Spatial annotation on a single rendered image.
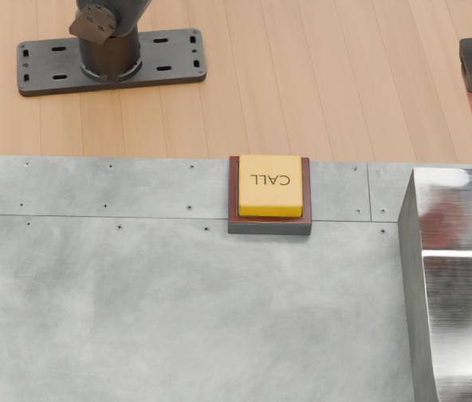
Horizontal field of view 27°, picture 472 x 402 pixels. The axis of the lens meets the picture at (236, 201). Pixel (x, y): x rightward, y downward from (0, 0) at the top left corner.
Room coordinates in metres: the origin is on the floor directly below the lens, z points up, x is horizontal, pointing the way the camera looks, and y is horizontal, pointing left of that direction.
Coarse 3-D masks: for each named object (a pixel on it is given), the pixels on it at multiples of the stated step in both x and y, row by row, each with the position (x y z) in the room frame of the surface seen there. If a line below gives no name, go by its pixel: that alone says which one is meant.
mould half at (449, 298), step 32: (416, 192) 0.50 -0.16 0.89; (448, 192) 0.50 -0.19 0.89; (416, 224) 0.47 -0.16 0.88; (448, 224) 0.47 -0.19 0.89; (416, 256) 0.45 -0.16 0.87; (448, 256) 0.44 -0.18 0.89; (416, 288) 0.42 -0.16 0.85; (448, 288) 0.41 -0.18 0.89; (416, 320) 0.40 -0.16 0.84; (448, 320) 0.38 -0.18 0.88; (416, 352) 0.38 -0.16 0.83; (448, 352) 0.35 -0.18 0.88; (416, 384) 0.35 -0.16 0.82; (448, 384) 0.32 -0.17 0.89
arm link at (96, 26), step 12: (96, 0) 0.68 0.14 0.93; (84, 12) 0.68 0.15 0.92; (96, 12) 0.67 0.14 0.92; (108, 12) 0.67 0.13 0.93; (72, 24) 0.68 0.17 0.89; (84, 24) 0.68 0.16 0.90; (96, 24) 0.67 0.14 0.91; (108, 24) 0.67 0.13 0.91; (84, 36) 0.68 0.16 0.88; (96, 36) 0.67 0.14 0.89; (108, 36) 0.67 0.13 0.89
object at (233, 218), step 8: (232, 160) 0.58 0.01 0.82; (304, 160) 0.58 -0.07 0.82; (232, 168) 0.57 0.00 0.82; (304, 168) 0.57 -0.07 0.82; (232, 176) 0.56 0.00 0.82; (304, 176) 0.56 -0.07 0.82; (232, 184) 0.55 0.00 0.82; (304, 184) 0.55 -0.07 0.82; (232, 192) 0.54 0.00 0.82; (304, 192) 0.54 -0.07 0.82; (232, 200) 0.53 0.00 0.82; (304, 200) 0.53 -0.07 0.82; (232, 208) 0.52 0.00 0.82; (304, 208) 0.53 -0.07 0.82; (232, 216) 0.51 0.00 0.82; (304, 216) 0.52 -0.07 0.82
